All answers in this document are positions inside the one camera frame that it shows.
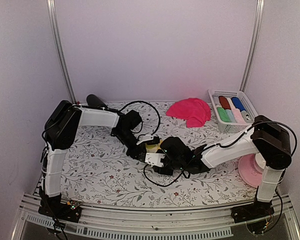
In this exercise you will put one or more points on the white plastic basket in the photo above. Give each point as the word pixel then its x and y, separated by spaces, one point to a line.
pixel 249 115

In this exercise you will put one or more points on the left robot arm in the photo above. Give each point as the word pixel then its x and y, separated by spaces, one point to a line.
pixel 61 128

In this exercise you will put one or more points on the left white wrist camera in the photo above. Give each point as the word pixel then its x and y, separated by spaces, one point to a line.
pixel 148 139

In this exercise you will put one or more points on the front aluminium rail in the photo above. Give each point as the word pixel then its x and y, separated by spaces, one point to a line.
pixel 107 222

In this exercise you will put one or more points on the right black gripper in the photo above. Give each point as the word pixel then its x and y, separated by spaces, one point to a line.
pixel 163 171

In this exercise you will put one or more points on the light blue item in basket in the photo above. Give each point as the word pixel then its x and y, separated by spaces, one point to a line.
pixel 230 115

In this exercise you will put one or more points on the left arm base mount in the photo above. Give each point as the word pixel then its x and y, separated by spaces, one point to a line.
pixel 61 211

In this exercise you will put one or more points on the red item in basket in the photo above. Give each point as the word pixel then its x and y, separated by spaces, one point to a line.
pixel 224 102

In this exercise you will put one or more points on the white bowl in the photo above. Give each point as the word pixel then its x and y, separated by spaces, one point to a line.
pixel 260 161

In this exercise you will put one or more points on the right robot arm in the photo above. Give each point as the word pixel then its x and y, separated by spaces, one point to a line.
pixel 264 144

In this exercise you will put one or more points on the aluminium frame post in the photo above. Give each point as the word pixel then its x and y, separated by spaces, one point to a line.
pixel 59 49
pixel 257 25

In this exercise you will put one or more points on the green item in basket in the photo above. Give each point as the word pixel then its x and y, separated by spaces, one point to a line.
pixel 223 114

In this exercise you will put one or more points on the right aluminium frame post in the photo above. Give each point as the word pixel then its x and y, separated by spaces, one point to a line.
pixel 257 25

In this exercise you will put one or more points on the pink towel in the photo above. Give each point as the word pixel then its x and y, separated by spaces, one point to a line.
pixel 194 111

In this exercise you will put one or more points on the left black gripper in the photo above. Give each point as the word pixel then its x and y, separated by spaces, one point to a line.
pixel 140 149

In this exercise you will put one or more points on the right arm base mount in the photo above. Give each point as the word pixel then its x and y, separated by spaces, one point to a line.
pixel 251 211

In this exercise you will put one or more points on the black cylindrical bottle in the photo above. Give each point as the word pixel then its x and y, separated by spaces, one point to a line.
pixel 95 102

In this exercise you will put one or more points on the white item in basket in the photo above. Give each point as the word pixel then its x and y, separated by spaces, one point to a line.
pixel 216 101

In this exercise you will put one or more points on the green yellow patterned towel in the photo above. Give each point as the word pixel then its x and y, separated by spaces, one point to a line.
pixel 153 148

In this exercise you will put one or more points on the left aluminium frame post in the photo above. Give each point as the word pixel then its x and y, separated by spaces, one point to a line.
pixel 59 49

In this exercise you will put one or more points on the pink item in basket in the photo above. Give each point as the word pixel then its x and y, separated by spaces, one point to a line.
pixel 238 116

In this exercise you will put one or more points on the pink plate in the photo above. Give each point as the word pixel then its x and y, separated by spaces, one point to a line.
pixel 248 170

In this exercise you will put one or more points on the floral tablecloth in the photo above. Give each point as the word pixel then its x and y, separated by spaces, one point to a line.
pixel 97 170

